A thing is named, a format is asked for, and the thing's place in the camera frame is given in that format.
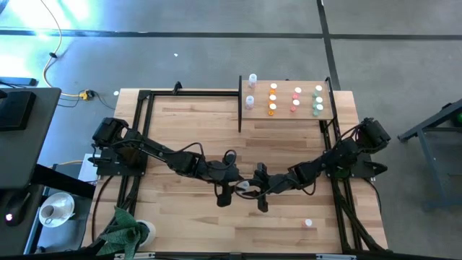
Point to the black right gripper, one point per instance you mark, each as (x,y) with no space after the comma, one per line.
(276,182)

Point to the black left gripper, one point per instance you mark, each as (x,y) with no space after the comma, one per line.
(225,175)

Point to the clear medicine bottle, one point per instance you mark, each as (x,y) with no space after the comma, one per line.
(252,77)
(249,98)

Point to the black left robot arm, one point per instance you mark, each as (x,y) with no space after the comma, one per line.
(173,159)

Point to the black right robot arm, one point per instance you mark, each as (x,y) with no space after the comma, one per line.
(339,155)

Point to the green plant white pot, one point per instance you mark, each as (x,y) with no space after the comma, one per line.
(124,231)

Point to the white paper sheet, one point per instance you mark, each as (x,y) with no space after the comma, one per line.
(83,173)

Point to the white coffee cup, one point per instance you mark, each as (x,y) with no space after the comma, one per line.
(48,213)

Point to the dark grey desk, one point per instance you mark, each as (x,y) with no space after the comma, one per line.
(32,155)

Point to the green ball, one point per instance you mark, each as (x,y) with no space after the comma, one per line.
(458,119)

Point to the black computer mouse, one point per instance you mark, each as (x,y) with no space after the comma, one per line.
(16,207)

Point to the black side desk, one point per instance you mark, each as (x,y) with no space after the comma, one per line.
(14,242)

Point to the black rectangular device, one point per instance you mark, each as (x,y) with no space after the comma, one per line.
(16,110)

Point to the wooden shelf black frame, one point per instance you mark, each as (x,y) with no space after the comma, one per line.
(261,113)

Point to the silver metal bracket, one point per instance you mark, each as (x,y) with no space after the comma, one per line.
(135,256)
(335,257)

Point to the black aluminium table frame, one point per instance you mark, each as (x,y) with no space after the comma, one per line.
(195,93)

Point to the grey metal cart frame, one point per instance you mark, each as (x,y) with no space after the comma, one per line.
(430,169)

